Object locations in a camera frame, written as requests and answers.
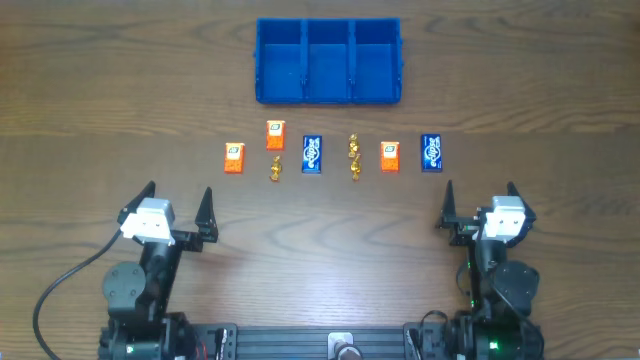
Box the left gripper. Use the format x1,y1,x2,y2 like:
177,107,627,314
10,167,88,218
117,180,220,253

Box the blue tray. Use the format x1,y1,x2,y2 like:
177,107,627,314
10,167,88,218
254,17,404,106

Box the blue candy pack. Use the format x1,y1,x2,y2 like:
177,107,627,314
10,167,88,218
420,133,444,174
301,135,323,175

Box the orange candy box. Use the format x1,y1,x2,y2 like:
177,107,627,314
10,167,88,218
380,141,401,174
265,119,287,152
223,142,246,175

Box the black cable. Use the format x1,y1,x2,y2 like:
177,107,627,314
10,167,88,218
455,259,476,304
32,227,124,360

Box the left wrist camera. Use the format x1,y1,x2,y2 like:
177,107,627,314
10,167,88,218
119,197,177,247

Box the mounting rail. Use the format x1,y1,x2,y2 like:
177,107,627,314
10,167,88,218
99,323,544,360

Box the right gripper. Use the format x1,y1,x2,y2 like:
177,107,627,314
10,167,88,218
435,179,537,246

